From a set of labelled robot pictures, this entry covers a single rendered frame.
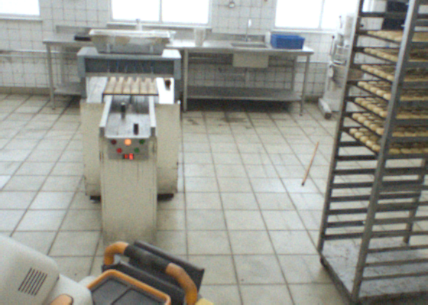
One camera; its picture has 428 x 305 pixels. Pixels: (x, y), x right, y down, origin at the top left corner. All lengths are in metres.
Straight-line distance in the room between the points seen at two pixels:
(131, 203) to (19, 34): 4.34
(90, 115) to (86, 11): 3.31
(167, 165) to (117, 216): 0.78
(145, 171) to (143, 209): 0.26
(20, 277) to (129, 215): 2.07
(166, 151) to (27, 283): 2.66
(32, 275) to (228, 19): 5.80
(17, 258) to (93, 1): 5.79
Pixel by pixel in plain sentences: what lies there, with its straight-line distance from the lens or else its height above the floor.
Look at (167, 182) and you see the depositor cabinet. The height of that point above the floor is 0.19.
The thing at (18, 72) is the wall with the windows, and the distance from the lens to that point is 6.86.
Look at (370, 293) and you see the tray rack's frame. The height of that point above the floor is 0.15.
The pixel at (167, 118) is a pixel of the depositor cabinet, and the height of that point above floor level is 0.72.
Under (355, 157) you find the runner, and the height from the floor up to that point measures 0.78.
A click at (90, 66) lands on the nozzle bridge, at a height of 1.09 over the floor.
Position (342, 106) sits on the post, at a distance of 2.58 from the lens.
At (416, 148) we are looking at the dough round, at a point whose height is 0.97.
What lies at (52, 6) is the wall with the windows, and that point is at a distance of 6.58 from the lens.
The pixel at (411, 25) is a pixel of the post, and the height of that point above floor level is 1.58.
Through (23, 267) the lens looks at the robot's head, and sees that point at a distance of 0.82.
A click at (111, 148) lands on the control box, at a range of 2.63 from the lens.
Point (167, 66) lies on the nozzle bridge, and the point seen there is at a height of 1.09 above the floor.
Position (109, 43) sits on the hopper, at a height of 1.25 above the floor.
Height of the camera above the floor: 1.75
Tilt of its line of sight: 21 degrees down
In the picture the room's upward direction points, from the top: 3 degrees clockwise
